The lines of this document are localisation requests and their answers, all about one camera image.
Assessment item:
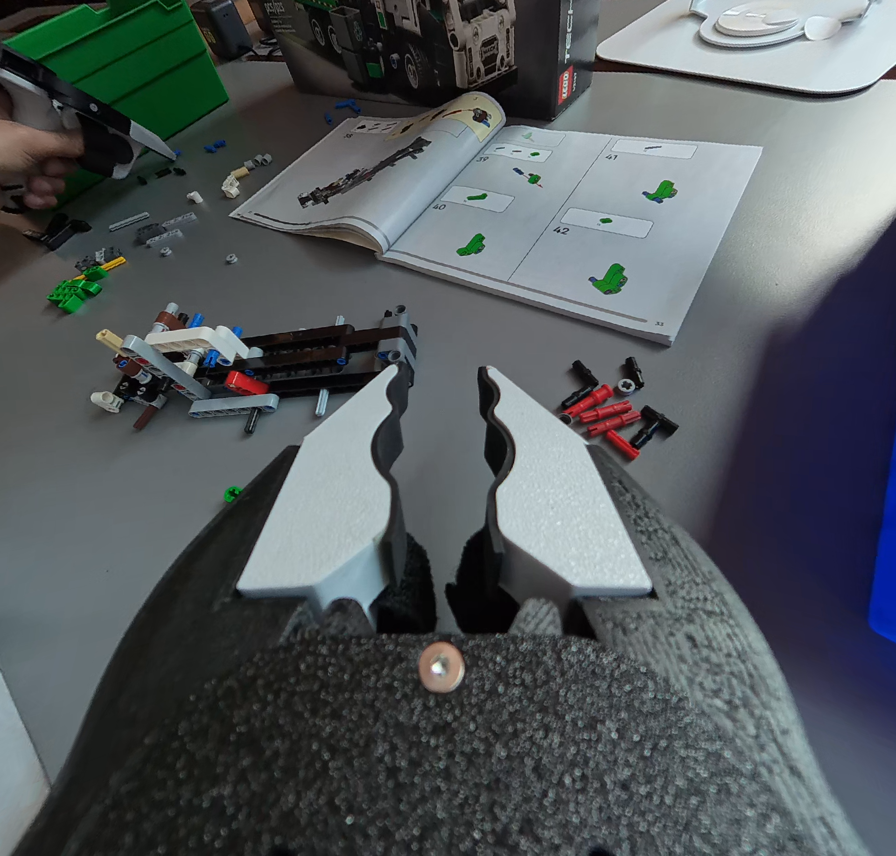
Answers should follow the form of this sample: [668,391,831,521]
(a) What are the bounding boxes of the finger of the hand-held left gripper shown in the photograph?
[125,117,177,162]

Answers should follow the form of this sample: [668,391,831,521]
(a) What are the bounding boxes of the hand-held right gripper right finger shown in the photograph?
[477,365,654,619]

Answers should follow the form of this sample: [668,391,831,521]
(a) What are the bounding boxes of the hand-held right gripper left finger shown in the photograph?
[235,364,410,631]

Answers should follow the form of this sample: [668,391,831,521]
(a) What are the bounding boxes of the black lego truck chassis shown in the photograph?
[90,302,421,437]

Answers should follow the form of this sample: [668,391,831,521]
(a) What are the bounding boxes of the scattered blue lego pins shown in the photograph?
[171,98,361,158]

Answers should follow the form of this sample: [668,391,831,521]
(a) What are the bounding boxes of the black lego connector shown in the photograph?
[24,215,93,251]

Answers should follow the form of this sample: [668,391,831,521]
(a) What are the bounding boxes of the pile of green lego pieces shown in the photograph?
[46,266,109,314]

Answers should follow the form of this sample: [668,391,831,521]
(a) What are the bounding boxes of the lego instruction booklet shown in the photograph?
[230,91,764,348]

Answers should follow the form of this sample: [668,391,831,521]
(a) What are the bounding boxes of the dark lego set box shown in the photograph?
[241,0,606,122]

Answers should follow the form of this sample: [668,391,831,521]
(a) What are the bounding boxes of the person's left hand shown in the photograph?
[0,117,90,213]

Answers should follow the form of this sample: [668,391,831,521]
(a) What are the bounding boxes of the green plastic bin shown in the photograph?
[0,0,231,209]

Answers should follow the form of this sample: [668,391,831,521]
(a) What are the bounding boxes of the pile of red black pins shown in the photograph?
[559,356,681,461]

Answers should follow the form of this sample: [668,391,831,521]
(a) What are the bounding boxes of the dark grey power adapter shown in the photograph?
[190,0,246,59]

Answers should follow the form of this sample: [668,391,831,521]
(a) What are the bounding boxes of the blue plastic bin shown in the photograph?
[763,236,896,647]

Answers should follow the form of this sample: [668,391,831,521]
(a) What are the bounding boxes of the white stand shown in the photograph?
[595,0,896,96]

